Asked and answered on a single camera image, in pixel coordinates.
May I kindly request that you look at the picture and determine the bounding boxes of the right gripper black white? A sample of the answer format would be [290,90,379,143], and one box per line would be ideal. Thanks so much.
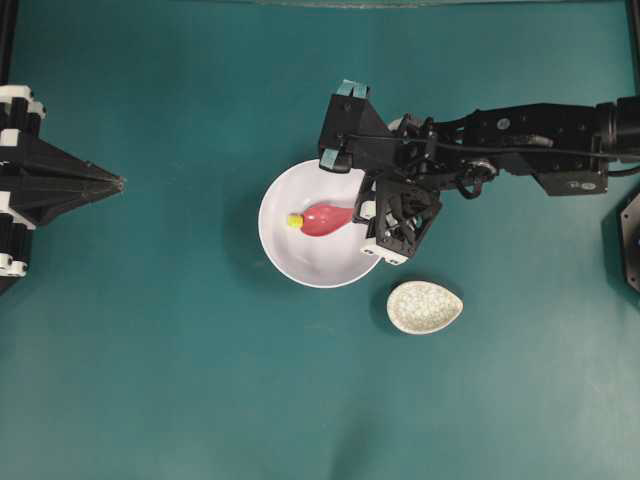
[352,173,442,265]

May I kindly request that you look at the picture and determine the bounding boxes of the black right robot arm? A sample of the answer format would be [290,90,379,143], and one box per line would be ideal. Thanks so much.
[349,96,639,265]

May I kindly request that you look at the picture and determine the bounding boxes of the speckled ceramic spoon rest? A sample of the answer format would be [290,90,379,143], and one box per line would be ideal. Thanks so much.
[386,281,464,335]

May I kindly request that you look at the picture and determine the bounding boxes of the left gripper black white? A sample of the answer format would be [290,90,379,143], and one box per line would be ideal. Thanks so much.
[1,85,123,293]

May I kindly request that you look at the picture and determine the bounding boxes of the black frame rail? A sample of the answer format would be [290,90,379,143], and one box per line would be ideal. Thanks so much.
[624,0,640,94]
[0,0,19,85]

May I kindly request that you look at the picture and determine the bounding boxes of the black wrist camera teal straps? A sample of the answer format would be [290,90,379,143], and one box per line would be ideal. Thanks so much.
[317,78,406,177]

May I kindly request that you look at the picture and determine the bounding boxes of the black frame rail right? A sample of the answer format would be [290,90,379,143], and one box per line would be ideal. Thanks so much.
[624,0,640,94]

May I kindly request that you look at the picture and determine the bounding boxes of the yellow hexagonal prism block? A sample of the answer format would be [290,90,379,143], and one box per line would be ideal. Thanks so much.
[287,214,304,229]

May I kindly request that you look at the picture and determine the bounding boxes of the pink ceramic spoon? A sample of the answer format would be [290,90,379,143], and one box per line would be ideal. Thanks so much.
[300,203,353,237]

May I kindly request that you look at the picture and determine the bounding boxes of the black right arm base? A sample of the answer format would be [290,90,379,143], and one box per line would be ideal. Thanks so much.
[601,187,639,302]

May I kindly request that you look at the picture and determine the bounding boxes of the white round bowl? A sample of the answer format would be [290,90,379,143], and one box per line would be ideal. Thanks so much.
[258,160,380,288]

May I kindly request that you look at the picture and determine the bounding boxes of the black frame rail left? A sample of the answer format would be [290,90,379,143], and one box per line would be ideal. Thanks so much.
[0,0,19,85]

